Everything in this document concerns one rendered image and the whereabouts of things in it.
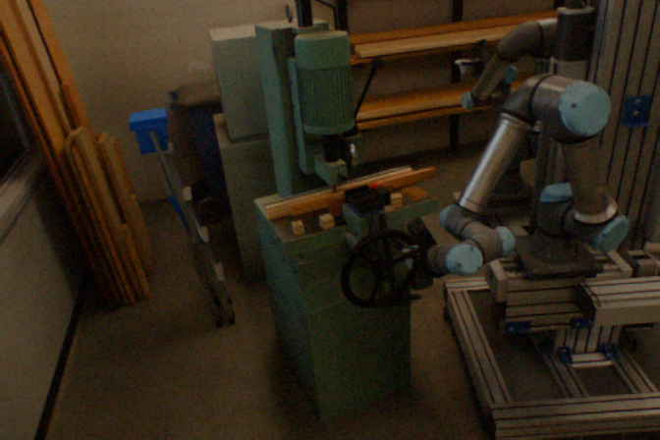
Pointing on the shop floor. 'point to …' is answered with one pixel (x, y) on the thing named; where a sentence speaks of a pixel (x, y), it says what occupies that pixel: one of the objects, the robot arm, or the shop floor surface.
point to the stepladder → (155, 135)
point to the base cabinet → (338, 335)
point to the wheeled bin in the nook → (194, 103)
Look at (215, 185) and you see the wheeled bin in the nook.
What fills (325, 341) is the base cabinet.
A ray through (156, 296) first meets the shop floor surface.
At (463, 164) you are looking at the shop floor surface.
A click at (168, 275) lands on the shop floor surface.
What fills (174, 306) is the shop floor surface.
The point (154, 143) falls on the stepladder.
